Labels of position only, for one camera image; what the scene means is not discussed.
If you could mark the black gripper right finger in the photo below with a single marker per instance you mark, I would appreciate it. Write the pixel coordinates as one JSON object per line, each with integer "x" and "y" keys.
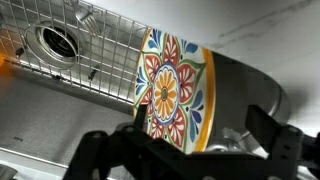
{"x": 274, "y": 138}

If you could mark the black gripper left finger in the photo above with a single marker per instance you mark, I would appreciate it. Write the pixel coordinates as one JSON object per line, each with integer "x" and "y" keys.
{"x": 140, "y": 118}

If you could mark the colourful floral plate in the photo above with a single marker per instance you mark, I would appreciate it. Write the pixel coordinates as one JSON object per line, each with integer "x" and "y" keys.
{"x": 175, "y": 80}

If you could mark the stainless steel sink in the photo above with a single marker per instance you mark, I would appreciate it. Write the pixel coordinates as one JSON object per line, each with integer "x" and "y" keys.
{"x": 44, "y": 117}

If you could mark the sink drain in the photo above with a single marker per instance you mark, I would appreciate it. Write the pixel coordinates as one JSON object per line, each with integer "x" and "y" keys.
{"x": 52, "y": 44}

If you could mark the metal fork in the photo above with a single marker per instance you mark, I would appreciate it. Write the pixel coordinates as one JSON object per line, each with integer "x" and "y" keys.
{"x": 85, "y": 17}

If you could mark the wire sink grid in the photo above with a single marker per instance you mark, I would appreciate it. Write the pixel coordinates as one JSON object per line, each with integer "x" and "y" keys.
{"x": 106, "y": 63}

